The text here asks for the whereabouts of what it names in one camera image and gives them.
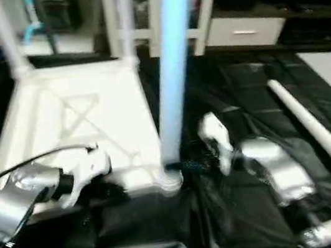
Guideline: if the white plastic table leg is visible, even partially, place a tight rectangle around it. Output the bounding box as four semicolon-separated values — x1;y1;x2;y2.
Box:
111;0;145;66
0;0;37;85
132;0;223;177
265;69;331;207

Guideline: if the white plastic table top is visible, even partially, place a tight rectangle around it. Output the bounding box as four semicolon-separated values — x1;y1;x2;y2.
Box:
0;48;187;224

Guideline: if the black work mat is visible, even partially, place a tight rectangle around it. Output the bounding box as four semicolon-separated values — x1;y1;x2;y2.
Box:
0;7;331;248

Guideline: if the white drawer unit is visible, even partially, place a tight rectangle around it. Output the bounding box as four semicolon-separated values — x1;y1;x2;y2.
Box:
202;6;290;56

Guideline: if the white glass door cabinet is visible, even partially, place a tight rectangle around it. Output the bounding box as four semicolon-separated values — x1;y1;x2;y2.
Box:
101;0;231;70

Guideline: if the dark low media cabinet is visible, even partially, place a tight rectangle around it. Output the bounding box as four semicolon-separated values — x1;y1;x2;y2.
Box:
275;0;331;52

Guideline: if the grey vertical metal pole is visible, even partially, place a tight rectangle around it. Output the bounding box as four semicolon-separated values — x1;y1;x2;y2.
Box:
37;0;60;57

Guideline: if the light blue plastic object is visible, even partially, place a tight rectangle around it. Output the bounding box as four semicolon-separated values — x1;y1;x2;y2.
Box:
15;0;47;47

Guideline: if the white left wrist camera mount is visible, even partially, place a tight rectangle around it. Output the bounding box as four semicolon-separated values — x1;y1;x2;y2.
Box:
53;146;118;210

